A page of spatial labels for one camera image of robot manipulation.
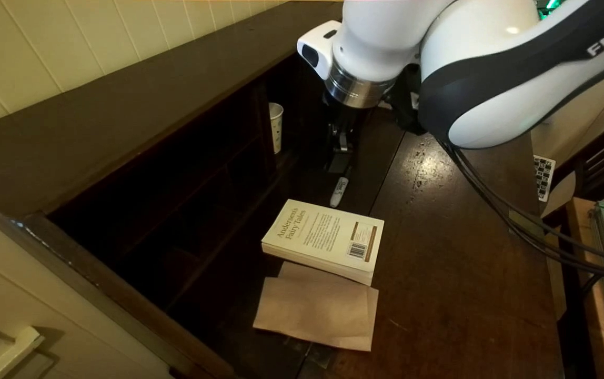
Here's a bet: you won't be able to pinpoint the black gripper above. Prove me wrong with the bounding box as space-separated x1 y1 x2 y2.
323 96 369 175

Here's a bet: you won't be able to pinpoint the white perforated bracket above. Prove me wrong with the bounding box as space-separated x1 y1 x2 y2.
532 156 555 202

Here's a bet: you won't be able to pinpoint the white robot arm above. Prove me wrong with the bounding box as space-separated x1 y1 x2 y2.
297 0 604 149

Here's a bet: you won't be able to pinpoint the white paperback book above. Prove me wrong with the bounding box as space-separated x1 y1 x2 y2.
262 197 386 287

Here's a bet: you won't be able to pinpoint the black grey marker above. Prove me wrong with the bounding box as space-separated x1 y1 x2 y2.
329 177 350 207

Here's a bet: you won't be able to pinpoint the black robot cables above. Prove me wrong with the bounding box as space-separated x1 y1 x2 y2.
446 139 604 323

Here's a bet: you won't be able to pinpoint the dark wooden desk hutch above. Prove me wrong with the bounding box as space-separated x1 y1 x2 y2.
0 2 389 379

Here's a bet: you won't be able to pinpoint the white patterned paper cup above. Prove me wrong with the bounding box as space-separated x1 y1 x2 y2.
269 102 284 154

